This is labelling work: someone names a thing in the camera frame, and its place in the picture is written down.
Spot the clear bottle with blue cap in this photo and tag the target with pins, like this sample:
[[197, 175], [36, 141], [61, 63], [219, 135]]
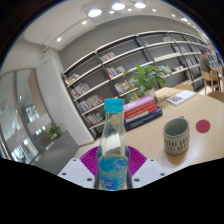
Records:
[[113, 146]]

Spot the tan round-back chair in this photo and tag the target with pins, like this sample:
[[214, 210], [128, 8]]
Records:
[[183, 87], [216, 96]]

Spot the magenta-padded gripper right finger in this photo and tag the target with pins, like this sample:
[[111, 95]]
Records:
[[148, 170]]

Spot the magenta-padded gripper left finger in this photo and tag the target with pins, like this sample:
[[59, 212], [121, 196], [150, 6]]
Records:
[[75, 170]]

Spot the round red coaster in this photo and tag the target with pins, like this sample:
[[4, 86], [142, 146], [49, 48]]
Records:
[[203, 126]]

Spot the group of ceiling lights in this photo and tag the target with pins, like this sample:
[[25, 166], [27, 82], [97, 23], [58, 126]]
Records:
[[95, 12]]

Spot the wooden frame chair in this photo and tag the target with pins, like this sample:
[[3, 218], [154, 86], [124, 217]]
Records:
[[210, 78]]

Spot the pink book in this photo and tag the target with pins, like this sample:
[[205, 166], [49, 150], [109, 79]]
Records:
[[140, 102]]

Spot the grey bookshelf unit with books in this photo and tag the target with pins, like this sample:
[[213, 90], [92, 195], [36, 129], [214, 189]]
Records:
[[100, 80]]

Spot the grey-green patterned mug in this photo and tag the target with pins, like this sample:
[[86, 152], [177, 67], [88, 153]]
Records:
[[176, 140]]

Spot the green potted plant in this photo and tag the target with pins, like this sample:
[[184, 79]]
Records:
[[145, 80]]

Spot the dark blue book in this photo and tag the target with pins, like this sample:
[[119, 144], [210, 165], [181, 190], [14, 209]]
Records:
[[145, 120]]

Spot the white open book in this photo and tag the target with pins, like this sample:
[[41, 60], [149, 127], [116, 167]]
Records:
[[181, 97]]

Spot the red book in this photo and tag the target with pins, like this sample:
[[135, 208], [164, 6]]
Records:
[[141, 111]]

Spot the small plant by window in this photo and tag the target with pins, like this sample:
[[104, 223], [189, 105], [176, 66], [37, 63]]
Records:
[[54, 130]]

